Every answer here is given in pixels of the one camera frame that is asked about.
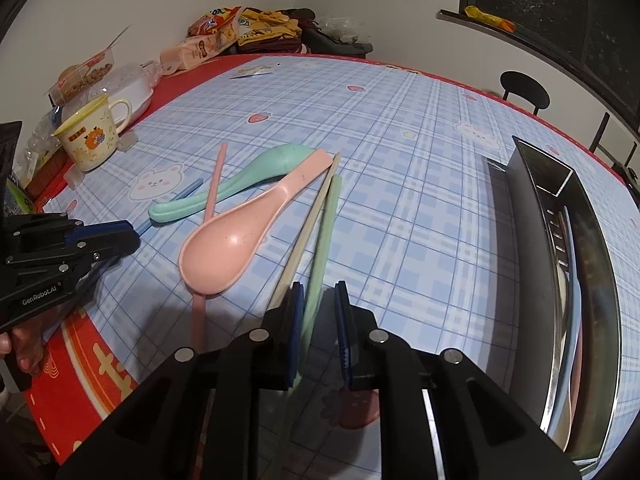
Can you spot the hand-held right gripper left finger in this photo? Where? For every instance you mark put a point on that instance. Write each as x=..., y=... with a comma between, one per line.
x=296, y=320

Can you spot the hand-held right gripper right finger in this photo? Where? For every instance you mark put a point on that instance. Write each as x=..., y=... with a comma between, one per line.
x=344, y=335

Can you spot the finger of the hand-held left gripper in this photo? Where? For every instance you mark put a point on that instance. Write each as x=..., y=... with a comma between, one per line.
x=115, y=246
x=107, y=227

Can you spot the green chopstick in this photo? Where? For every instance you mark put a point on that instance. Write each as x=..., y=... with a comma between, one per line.
x=325, y=240

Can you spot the pink spoon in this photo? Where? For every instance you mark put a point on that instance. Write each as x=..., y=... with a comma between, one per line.
x=220, y=255

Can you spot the beige chopstick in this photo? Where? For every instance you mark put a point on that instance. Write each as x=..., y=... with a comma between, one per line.
x=312, y=215

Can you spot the pink chopstick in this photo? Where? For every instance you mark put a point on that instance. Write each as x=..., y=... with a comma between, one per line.
x=217, y=175

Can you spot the green spoon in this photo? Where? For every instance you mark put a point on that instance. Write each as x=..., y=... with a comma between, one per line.
x=270, y=162

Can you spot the steel utensil box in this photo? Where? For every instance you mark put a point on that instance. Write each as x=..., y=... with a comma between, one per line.
x=600, y=260

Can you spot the person's left hand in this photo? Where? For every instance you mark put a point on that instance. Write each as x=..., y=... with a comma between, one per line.
x=27, y=347

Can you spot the yellow printed cup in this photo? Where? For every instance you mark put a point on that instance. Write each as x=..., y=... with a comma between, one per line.
x=90, y=145

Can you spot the clear plastic container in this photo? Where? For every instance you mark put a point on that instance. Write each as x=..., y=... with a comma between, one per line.
x=130, y=85

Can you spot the clear box of nuts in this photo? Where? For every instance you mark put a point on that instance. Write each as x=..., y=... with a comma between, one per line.
x=82, y=77

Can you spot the plaid printed tablecloth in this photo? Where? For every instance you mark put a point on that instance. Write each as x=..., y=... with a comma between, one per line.
x=400, y=160

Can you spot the pink snack packet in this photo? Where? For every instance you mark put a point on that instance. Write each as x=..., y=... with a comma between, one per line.
x=195, y=50

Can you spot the white paper slip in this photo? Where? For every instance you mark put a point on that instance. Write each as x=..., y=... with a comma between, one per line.
x=250, y=74

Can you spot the orange snack packet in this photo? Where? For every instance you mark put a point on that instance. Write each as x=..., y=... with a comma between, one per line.
x=212, y=22

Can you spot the yellow printed garment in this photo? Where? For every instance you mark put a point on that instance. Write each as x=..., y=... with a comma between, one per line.
x=265, y=25

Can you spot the clear plastic bag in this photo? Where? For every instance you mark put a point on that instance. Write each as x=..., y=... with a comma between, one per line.
x=345, y=27

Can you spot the black round-back chair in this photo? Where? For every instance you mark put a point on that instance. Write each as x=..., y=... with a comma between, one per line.
x=525, y=85

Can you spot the black metal rack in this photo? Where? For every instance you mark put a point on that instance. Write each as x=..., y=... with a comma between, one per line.
x=602, y=130

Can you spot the yellow snack packet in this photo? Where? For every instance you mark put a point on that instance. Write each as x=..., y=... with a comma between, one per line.
x=487, y=16

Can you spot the dark window sill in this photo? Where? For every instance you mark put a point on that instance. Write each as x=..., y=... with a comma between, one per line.
x=550, y=47

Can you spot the dark window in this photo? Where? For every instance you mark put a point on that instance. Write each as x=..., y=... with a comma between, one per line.
x=550, y=0

